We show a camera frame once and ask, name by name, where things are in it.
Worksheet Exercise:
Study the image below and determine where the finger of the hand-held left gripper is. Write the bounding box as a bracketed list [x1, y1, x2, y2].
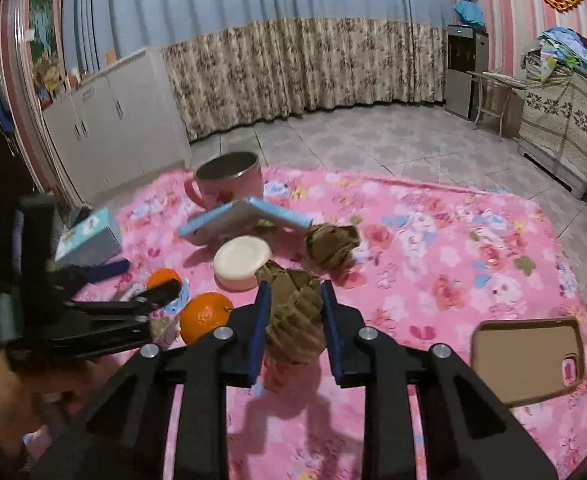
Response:
[48, 279, 184, 360]
[56, 259, 130, 286]

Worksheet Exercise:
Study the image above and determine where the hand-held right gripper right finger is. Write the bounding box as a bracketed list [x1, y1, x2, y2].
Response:
[321, 279, 559, 480]

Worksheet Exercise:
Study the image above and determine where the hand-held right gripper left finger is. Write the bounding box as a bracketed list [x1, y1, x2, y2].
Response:
[33, 280, 274, 480]

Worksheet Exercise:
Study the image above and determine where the brown paper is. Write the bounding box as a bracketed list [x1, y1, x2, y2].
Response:
[304, 222, 361, 273]
[254, 260, 328, 365]

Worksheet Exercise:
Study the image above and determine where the mandarin orange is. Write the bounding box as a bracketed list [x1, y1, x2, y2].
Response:
[179, 292, 235, 346]
[146, 268, 184, 293]

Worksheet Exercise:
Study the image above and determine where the person's left hand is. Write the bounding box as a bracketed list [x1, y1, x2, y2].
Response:
[0, 347, 109, 448]

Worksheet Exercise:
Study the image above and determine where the teal white tissue box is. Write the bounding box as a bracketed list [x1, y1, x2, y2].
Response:
[53, 207, 123, 268]

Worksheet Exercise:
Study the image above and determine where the pink floral blanket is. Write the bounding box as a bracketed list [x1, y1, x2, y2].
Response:
[23, 167, 587, 480]

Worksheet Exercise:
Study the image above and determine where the white cabinet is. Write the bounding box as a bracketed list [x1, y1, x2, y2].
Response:
[40, 46, 194, 206]

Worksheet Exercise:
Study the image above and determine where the pink mug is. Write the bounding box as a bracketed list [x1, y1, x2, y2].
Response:
[183, 151, 265, 211]

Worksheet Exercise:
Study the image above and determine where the brown phone case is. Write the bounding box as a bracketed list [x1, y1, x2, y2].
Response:
[470, 318, 587, 407]

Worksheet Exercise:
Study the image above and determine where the blue floral curtain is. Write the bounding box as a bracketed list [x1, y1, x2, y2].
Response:
[60, 0, 449, 143]

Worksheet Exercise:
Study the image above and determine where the grey water dispenser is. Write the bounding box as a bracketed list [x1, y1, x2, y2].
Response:
[444, 24, 490, 121]

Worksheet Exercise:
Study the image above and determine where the small metal table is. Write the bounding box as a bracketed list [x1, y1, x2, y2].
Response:
[468, 71, 527, 141]

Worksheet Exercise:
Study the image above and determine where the floral cloth covered cabinet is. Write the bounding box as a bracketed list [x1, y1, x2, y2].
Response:
[517, 52, 587, 200]

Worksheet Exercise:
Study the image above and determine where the pile of clothes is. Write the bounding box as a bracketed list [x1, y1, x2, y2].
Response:
[538, 27, 587, 83]

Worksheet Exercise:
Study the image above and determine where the colourful wall poster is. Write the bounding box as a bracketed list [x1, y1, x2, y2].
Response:
[28, 0, 66, 111]

